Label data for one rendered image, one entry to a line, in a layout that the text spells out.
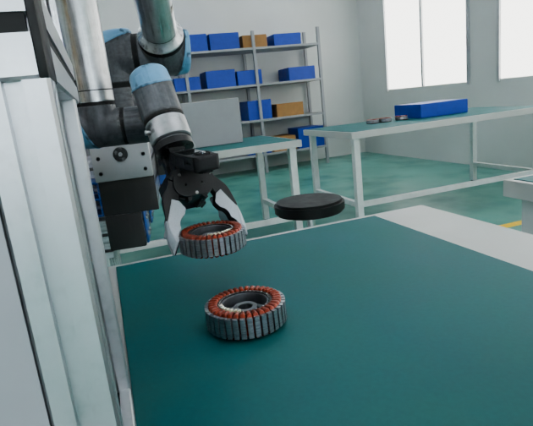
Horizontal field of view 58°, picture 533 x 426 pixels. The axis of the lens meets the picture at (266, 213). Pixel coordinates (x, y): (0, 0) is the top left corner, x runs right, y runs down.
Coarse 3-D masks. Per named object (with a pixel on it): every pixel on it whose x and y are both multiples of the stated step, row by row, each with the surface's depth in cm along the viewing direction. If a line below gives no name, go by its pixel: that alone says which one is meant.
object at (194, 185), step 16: (160, 144) 84; (176, 144) 85; (192, 144) 87; (160, 160) 89; (176, 176) 82; (192, 176) 83; (208, 176) 85; (160, 192) 88; (176, 192) 81; (192, 192) 82; (208, 192) 85
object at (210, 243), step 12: (192, 228) 83; (204, 228) 83; (216, 228) 84; (228, 228) 79; (240, 228) 80; (180, 240) 78; (192, 240) 76; (204, 240) 75; (216, 240) 76; (228, 240) 76; (240, 240) 78; (180, 252) 79; (192, 252) 77; (204, 252) 76; (216, 252) 76; (228, 252) 77
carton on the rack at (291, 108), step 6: (288, 102) 746; (294, 102) 719; (300, 102) 722; (276, 108) 715; (282, 108) 715; (288, 108) 718; (294, 108) 721; (300, 108) 724; (276, 114) 719; (282, 114) 717; (288, 114) 720; (294, 114) 723
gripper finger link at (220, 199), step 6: (222, 192) 85; (210, 198) 86; (216, 198) 84; (222, 198) 84; (228, 198) 85; (216, 204) 84; (222, 204) 84; (228, 204) 85; (234, 204) 85; (222, 210) 85; (228, 210) 84; (234, 210) 85; (222, 216) 88; (228, 216) 85; (234, 216) 84; (240, 216) 85; (240, 222) 84; (246, 234) 85
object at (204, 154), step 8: (176, 152) 83; (184, 152) 82; (192, 152) 81; (200, 152) 77; (208, 152) 77; (176, 160) 82; (184, 160) 78; (192, 160) 76; (200, 160) 75; (208, 160) 76; (216, 160) 77; (184, 168) 79; (192, 168) 76; (200, 168) 76; (208, 168) 76; (216, 168) 77
